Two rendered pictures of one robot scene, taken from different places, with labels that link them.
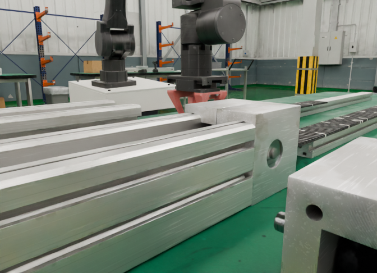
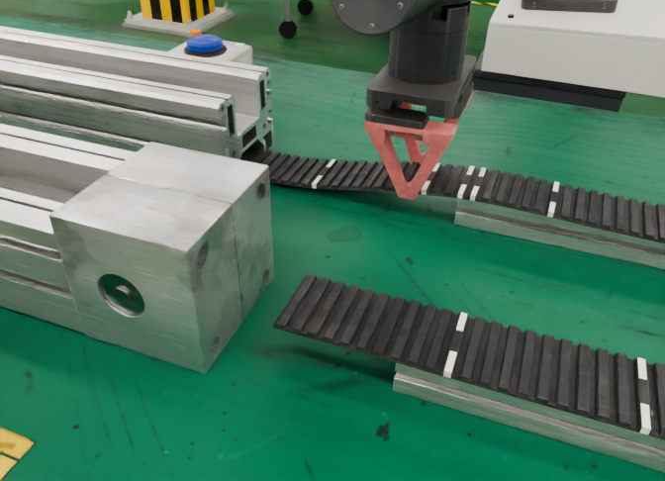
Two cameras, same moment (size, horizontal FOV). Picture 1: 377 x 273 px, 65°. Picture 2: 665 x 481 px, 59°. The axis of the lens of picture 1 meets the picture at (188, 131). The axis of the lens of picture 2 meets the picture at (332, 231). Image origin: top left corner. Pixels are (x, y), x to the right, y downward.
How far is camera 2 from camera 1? 0.50 m
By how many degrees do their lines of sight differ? 61
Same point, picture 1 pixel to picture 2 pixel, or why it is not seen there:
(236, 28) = not seen: outside the picture
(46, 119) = (90, 87)
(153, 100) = (615, 64)
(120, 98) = (522, 42)
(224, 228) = (12, 323)
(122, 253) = not seen: outside the picture
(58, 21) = not seen: outside the picture
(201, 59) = (402, 42)
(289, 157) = (171, 324)
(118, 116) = (180, 112)
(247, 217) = (48, 336)
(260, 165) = (85, 293)
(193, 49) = not seen: hidden behind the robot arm
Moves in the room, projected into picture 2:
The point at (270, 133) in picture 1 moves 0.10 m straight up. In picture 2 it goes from (95, 258) to (50, 92)
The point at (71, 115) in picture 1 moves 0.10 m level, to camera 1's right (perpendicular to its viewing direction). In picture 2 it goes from (117, 91) to (141, 139)
